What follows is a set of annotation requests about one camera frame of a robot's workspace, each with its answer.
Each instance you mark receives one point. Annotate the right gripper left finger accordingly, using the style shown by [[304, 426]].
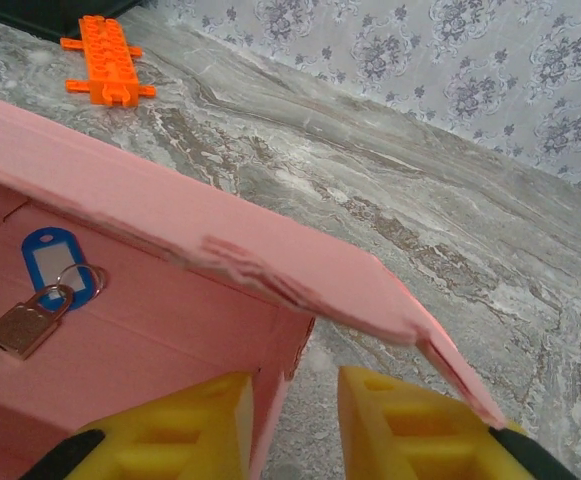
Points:
[[170, 450]]

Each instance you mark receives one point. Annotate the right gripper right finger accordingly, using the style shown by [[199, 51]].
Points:
[[370, 450]]

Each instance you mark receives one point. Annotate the blue key tag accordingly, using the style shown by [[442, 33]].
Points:
[[35, 245]]

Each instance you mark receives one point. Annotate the pink paper box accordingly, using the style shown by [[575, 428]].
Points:
[[170, 325]]

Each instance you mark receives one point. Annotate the small brass padlock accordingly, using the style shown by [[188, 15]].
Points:
[[20, 327]]

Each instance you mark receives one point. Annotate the orange toy brick plate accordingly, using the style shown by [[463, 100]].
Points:
[[105, 55]]

